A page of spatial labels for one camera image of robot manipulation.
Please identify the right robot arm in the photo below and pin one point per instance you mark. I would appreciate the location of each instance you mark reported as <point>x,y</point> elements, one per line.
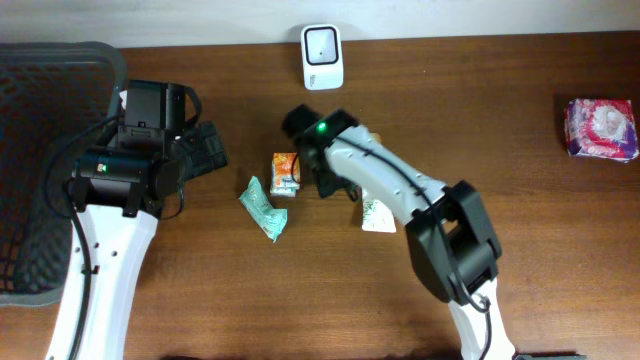
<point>452,243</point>

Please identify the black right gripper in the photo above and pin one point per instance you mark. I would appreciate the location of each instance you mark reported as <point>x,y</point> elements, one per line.
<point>329,184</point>

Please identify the teal wet wipes pack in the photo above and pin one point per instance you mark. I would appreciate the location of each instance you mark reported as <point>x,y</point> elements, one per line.
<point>271,220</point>

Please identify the white barcode scanner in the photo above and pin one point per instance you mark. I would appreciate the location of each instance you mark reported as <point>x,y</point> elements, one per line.
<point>322,58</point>

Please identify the white tube with cork cap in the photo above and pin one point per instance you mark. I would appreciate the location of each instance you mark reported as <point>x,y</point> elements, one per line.
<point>376,216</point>

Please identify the grey plastic mesh basket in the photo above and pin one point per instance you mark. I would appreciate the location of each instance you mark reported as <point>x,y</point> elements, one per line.
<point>49,93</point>

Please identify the red purple pad package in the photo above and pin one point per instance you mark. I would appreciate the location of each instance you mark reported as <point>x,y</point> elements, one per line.
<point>601,128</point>

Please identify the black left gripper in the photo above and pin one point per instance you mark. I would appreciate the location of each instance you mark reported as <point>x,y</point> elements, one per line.
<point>206,148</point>

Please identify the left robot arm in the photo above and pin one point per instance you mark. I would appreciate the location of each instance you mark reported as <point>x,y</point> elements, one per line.
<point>115,198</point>

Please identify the orange tissue pack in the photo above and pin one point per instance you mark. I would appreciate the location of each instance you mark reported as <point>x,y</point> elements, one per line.
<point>285,180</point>

